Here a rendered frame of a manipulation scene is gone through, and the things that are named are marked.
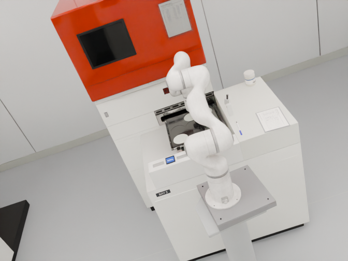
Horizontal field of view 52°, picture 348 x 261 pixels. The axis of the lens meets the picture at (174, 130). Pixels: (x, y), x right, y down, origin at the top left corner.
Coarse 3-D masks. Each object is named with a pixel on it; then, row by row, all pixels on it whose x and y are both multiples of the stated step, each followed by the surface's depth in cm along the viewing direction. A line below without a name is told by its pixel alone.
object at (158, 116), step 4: (212, 96) 256; (208, 100) 257; (176, 108) 257; (180, 108) 257; (184, 108) 258; (164, 112) 257; (168, 112) 257; (172, 112) 258; (156, 116) 258; (160, 116) 258; (176, 116) 262; (160, 120) 260; (160, 124) 262
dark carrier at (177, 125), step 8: (168, 120) 255; (176, 120) 253; (184, 120) 249; (192, 120) 247; (168, 128) 247; (176, 128) 244; (184, 128) 242; (192, 128) 239; (200, 128) 236; (208, 128) 234; (176, 144) 230
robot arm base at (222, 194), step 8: (224, 176) 174; (208, 184) 182; (216, 184) 176; (224, 184) 176; (232, 184) 183; (208, 192) 192; (216, 192) 179; (224, 192) 179; (232, 192) 183; (240, 192) 186; (208, 200) 187; (216, 200) 184; (224, 200) 180; (232, 200) 183; (216, 208) 182; (224, 208) 180
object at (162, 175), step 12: (168, 156) 213; (180, 156) 210; (228, 156) 208; (240, 156) 210; (156, 168) 207; (168, 168) 206; (180, 168) 208; (192, 168) 209; (156, 180) 210; (168, 180) 211; (180, 180) 213
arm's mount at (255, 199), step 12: (240, 168) 202; (240, 180) 194; (252, 180) 192; (204, 192) 194; (252, 192) 185; (264, 192) 183; (240, 204) 181; (252, 204) 179; (264, 204) 177; (276, 204) 178; (216, 216) 178; (228, 216) 176; (240, 216) 175; (252, 216) 178
